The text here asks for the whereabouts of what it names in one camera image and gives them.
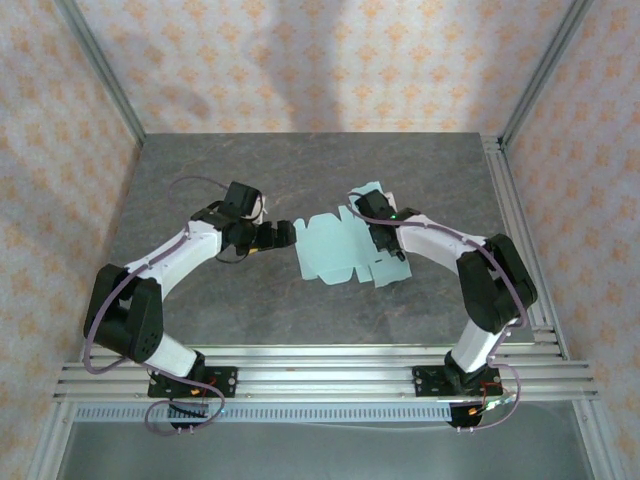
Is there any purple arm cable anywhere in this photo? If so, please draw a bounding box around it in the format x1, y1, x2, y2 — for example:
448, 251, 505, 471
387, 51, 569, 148
346, 202, 530, 434
82, 175, 232, 437

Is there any aluminium side rail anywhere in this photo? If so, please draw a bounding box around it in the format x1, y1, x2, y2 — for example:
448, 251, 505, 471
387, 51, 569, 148
480, 137, 571, 361

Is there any light blue paper box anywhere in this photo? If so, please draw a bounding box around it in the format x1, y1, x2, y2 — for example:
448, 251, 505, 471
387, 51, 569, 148
293, 182, 412, 290

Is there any aluminium frame post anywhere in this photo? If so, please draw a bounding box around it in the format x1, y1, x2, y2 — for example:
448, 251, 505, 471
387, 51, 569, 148
497, 0, 596, 146
52, 0, 147, 149

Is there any aluminium frame leg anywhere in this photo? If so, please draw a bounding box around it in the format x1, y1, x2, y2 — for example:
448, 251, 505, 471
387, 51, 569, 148
572, 399, 619, 480
27, 399, 76, 480

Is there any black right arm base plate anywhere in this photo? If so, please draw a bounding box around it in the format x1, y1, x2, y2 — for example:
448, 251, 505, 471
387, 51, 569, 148
412, 364, 503, 400

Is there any grey metal lower shelf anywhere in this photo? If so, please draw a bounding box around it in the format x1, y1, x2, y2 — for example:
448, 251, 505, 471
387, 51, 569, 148
57, 419, 596, 480

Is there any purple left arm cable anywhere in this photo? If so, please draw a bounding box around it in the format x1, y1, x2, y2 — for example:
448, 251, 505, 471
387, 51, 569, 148
82, 175, 232, 437

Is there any grey slotted cable duct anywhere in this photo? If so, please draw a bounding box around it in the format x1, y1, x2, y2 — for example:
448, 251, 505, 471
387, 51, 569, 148
74, 403, 454, 424

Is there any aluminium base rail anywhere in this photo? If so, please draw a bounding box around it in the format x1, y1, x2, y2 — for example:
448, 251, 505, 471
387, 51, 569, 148
52, 344, 601, 401

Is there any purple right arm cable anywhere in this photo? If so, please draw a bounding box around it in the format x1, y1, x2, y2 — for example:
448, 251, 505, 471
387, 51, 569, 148
346, 202, 530, 434

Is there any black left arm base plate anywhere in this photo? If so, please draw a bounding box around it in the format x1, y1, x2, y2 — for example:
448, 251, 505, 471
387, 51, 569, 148
147, 366, 239, 400

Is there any black cable mount bracket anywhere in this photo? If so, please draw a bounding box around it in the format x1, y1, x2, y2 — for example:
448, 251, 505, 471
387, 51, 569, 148
446, 399, 494, 434
167, 399, 214, 432

